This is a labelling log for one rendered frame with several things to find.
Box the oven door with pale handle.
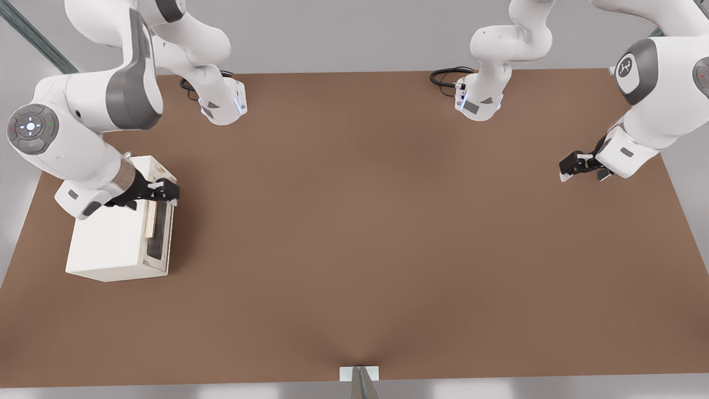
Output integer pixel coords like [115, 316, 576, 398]
[142, 195, 176, 274]

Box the white oven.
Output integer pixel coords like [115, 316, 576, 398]
[65, 155, 178, 283]

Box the black cable loop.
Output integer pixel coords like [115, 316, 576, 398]
[430, 66, 478, 98]
[179, 69, 234, 101]

